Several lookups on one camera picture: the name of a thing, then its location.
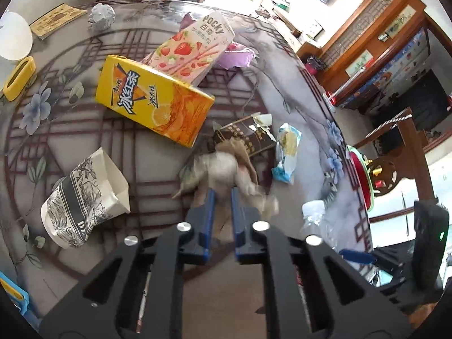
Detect pink Pocky box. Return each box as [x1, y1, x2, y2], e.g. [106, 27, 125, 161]
[141, 11, 234, 86]

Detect floral paper cup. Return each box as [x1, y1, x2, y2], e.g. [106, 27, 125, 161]
[41, 148, 130, 249]

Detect clear plastic bottle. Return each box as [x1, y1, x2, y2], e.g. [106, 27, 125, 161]
[299, 200, 338, 250]

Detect red white mop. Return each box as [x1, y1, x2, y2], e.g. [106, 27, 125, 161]
[322, 65, 367, 112]

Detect crumpled grey paper ball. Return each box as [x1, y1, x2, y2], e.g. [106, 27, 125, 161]
[88, 3, 116, 31]

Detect yellow patterned book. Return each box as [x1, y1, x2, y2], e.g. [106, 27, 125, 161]
[30, 3, 87, 40]

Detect yellow rectangular holder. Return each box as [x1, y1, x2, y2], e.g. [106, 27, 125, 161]
[2, 56, 36, 102]

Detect blue plastic tray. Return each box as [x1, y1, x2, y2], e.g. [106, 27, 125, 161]
[0, 272, 30, 316]

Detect carved wooden chair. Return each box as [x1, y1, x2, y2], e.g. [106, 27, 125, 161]
[350, 108, 438, 204]

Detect dark brown torn box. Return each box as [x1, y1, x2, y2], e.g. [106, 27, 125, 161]
[213, 112, 277, 157]

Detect yellow iced tea carton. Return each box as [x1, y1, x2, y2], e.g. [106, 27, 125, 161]
[95, 55, 214, 148]

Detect blue white snack wrapper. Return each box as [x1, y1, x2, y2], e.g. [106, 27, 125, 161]
[272, 123, 302, 184]

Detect pink plastic wrapper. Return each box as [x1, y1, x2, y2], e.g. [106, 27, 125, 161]
[171, 11, 255, 78]

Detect red green round stool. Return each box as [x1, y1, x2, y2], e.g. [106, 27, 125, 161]
[347, 145, 375, 211]

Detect red trash bin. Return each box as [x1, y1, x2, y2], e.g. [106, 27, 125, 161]
[305, 55, 327, 76]

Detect white desk fan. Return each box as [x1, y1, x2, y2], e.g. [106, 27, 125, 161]
[0, 12, 33, 88]

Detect beige paper bag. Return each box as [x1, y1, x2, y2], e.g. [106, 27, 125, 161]
[174, 138, 279, 220]

